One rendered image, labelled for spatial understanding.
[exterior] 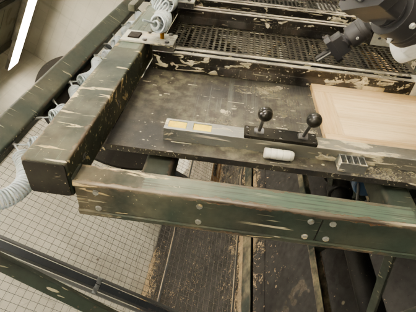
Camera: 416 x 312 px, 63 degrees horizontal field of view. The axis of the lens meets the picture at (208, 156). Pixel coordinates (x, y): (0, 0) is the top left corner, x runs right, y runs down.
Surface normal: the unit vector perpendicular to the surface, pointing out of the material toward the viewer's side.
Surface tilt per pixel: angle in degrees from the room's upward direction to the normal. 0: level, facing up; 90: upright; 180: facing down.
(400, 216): 60
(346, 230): 90
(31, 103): 90
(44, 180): 90
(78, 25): 90
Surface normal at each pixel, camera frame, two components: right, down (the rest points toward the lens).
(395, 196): 0.08, -0.76
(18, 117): 0.57, -0.59
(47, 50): -0.13, 0.66
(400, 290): -0.82, -0.50
